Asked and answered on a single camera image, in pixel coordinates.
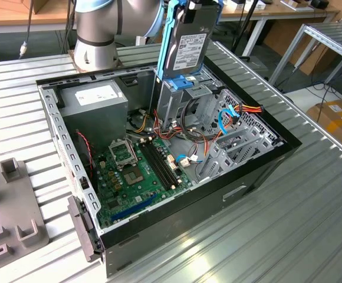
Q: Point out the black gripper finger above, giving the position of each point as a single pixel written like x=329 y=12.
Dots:
x=193 y=11

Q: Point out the hard disk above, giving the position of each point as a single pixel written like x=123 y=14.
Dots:
x=193 y=44

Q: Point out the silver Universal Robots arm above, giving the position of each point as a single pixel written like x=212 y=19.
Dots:
x=97 y=29

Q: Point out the perforated metal disk bay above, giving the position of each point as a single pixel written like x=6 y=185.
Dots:
x=228 y=98

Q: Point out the black tripod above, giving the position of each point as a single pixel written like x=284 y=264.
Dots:
x=242 y=32

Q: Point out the small white box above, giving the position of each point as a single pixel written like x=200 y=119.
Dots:
x=141 y=39

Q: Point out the blue plastic drive latch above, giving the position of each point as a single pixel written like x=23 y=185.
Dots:
x=182 y=84

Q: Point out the brown cardboard panel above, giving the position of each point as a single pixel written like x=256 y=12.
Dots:
x=280 y=32

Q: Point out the grey metal drive cage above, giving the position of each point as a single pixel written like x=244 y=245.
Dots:
x=171 y=106

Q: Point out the grey power supply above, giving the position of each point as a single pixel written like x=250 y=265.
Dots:
x=94 y=118

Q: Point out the white board plug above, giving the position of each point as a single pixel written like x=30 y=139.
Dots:
x=185 y=162

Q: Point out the small brown box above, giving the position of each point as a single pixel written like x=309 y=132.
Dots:
x=38 y=6

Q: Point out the black RAM slot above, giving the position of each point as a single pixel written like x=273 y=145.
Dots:
x=165 y=165
x=159 y=165
x=154 y=165
x=170 y=165

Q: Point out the CPU socket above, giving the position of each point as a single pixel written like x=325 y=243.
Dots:
x=133 y=177

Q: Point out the labelled cardboard box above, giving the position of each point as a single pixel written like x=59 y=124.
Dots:
x=333 y=129

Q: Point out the green motherboard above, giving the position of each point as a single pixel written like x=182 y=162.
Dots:
x=124 y=194

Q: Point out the blue expansion slot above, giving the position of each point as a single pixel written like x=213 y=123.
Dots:
x=132 y=209

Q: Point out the black PC case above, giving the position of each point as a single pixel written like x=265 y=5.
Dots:
x=188 y=224

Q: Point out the grey parts rack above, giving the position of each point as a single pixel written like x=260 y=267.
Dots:
x=11 y=200

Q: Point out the metal frame table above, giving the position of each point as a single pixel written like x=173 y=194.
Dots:
x=321 y=34

